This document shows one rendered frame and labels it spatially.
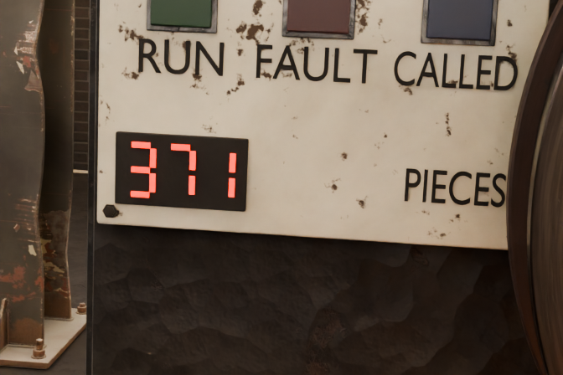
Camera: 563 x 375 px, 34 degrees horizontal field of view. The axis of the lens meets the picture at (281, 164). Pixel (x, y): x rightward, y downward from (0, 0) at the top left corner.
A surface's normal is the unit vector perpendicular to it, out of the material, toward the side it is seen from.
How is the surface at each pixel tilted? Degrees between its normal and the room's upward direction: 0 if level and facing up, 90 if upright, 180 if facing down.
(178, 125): 90
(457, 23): 90
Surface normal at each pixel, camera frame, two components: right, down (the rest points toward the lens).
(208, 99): -0.10, 0.15
